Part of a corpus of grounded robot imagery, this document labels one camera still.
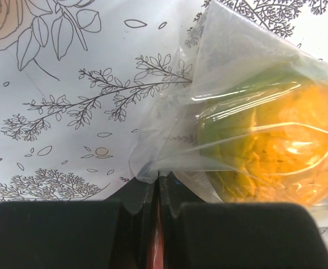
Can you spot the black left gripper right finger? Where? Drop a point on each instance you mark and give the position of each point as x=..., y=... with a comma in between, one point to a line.
x=197, y=234

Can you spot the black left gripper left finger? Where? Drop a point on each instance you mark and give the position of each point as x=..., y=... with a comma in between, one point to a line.
x=112, y=233

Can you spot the clear zip top bag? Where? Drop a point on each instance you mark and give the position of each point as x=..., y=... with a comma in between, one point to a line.
x=232, y=50

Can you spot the yellow green fake mango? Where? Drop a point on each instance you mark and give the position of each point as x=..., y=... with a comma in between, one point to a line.
x=269, y=137

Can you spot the floral table mat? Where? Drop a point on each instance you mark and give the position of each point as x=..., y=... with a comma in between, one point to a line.
x=76, y=80

